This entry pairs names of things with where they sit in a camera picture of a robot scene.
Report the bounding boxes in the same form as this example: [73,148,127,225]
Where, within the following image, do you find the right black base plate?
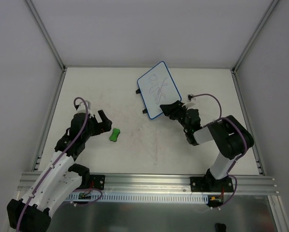
[190,176,234,193]

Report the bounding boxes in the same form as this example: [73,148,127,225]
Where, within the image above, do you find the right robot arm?
[160,101,254,192]

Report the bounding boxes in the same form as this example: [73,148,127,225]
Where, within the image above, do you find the left aluminium frame post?
[24,0,65,71]

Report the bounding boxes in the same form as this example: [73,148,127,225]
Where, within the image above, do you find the green whiteboard eraser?
[109,128,121,142]

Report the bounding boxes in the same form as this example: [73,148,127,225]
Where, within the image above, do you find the aluminium mounting rail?
[17,171,280,195]

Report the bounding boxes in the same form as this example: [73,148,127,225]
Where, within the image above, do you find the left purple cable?
[15,97,104,232]

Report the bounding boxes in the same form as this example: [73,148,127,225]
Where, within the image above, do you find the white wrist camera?
[183,94,195,109]
[75,100,94,118]

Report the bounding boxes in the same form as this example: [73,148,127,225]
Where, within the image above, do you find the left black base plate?
[89,174,106,190]

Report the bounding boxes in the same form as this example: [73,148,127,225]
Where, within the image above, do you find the white slotted cable duct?
[65,192,209,204]

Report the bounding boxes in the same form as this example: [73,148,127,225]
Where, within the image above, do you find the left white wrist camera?
[75,100,94,118]

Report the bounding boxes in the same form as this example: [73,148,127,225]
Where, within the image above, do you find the black object on floor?
[215,223,227,232]

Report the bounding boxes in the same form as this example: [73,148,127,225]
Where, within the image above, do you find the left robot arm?
[7,110,112,232]

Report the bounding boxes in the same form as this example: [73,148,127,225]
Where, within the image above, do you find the aluminium frame post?
[232,0,280,73]
[24,0,65,71]

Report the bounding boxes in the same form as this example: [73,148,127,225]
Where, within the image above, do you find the right aluminium frame post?
[232,0,280,73]

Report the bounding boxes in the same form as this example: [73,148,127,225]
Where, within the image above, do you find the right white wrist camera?
[183,94,195,109]

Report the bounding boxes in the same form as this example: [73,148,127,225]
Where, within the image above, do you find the blue framed whiteboard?
[137,61,182,120]

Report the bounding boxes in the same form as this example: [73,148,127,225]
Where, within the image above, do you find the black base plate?
[89,174,106,190]
[190,176,234,193]

